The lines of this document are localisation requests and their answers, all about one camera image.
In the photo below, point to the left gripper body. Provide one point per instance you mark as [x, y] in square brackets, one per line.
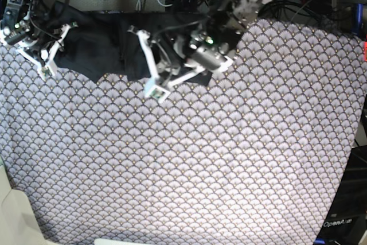
[180, 53]

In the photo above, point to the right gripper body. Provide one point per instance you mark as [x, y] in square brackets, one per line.
[30, 38]

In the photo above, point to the black T-shirt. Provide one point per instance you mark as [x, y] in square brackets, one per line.
[101, 42]

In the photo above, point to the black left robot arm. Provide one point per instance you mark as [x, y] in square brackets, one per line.
[224, 20]

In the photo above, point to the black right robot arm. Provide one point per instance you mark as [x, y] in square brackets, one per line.
[33, 12]

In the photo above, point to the patterned fan-print tablecloth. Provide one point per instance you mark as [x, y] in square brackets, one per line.
[256, 157]

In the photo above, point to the beige bin corner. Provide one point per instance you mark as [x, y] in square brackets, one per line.
[18, 222]

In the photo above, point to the blue right edge clamp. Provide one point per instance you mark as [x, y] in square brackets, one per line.
[357, 26]

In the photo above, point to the black OpenArm box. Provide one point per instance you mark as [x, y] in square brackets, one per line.
[346, 221]

